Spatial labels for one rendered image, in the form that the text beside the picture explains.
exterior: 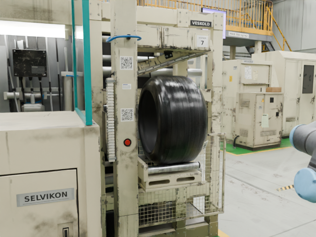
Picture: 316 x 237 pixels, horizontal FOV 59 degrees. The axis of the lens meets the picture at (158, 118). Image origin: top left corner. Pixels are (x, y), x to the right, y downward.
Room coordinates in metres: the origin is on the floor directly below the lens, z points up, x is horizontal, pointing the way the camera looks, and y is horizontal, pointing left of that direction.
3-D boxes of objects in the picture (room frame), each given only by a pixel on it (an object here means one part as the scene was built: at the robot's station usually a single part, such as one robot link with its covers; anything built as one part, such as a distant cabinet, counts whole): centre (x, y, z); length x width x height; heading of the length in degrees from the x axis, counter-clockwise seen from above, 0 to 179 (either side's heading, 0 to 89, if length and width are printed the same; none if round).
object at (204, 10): (5.63, -1.09, 2.60); 0.60 x 0.05 x 0.55; 118
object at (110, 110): (1.57, 0.27, 1.19); 0.05 x 0.04 x 0.48; 20
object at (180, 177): (1.60, -0.08, 0.83); 0.36 x 0.09 x 0.06; 110
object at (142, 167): (1.67, 0.13, 0.90); 0.40 x 0.03 x 0.10; 20
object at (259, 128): (6.23, -2.29, 0.62); 0.91 x 0.58 x 1.25; 118
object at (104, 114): (2.02, 0.30, 1.05); 0.20 x 0.15 x 0.30; 110
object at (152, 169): (1.60, -0.09, 0.90); 0.35 x 0.05 x 0.05; 110
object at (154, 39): (2.06, -0.05, 1.71); 0.61 x 0.25 x 0.15; 110
